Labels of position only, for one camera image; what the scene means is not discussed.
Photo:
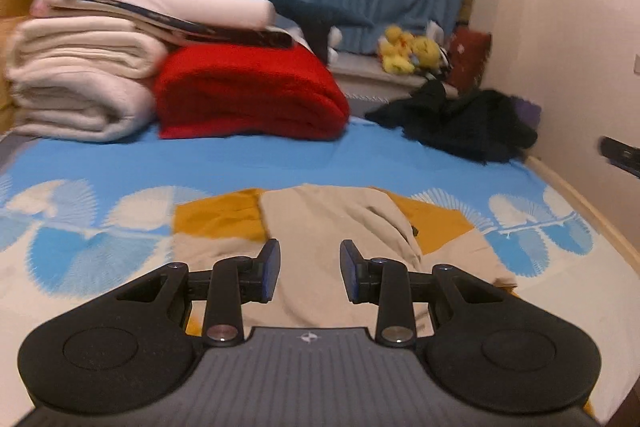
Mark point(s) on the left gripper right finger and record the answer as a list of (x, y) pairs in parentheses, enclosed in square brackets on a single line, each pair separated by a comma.
[(384, 283)]

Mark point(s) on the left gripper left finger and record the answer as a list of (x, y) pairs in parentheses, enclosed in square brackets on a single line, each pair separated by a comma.
[(234, 282)]

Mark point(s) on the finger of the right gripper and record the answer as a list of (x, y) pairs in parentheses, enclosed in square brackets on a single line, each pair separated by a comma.
[(620, 155)]

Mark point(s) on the beige and mustard jacket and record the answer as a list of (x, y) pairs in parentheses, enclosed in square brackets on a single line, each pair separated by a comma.
[(476, 339)]

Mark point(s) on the black clothes pile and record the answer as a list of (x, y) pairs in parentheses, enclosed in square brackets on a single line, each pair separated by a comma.
[(482, 125)]

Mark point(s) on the purple box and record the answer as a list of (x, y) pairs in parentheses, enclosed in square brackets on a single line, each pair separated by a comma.
[(528, 112)]

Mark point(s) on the blue patterned bed sheet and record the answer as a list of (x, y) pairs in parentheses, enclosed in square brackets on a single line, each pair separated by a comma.
[(79, 219)]

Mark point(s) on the dark red spotted cushion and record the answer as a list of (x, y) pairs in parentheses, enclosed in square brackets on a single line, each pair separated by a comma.
[(469, 51)]

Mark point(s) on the red folded blanket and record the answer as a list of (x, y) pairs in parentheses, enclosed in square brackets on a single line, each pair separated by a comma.
[(225, 89)]

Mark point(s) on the yellow plush toys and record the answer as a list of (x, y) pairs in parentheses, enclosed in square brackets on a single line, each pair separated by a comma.
[(402, 53)]

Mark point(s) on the dark patterned folded cloth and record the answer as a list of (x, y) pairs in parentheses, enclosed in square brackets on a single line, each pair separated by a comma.
[(171, 29)]

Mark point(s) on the white folded duvet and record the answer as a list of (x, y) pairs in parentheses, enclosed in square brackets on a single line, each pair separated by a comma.
[(82, 78)]

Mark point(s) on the white pillow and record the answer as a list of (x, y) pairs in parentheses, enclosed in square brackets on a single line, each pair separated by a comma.
[(236, 14)]

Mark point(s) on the wooden bed headboard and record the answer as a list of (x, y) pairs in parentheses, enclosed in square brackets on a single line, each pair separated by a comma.
[(12, 12)]

